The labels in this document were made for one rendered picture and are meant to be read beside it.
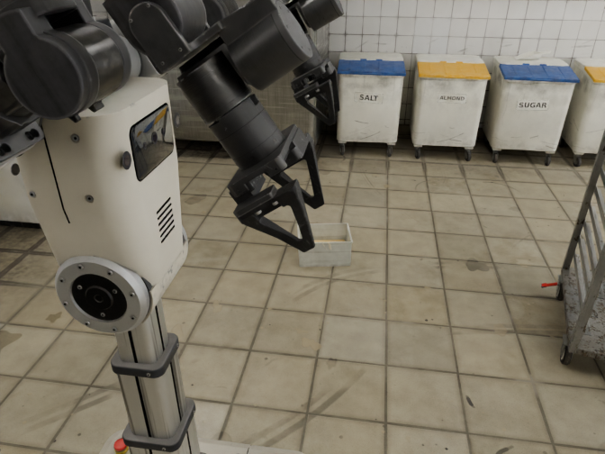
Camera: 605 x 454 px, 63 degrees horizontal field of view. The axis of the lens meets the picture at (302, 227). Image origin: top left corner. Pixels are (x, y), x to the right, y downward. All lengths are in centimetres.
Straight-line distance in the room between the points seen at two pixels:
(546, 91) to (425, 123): 92
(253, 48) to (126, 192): 37
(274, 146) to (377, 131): 378
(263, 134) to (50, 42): 20
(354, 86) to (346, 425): 284
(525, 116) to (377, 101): 117
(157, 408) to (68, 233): 45
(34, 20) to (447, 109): 386
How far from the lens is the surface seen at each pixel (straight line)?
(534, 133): 443
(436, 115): 424
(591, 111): 451
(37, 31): 52
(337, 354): 226
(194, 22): 50
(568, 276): 278
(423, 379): 221
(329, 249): 274
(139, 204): 78
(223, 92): 48
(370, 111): 421
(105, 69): 55
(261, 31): 46
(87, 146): 73
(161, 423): 115
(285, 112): 401
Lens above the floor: 156
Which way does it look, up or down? 29 degrees down
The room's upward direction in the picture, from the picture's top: straight up
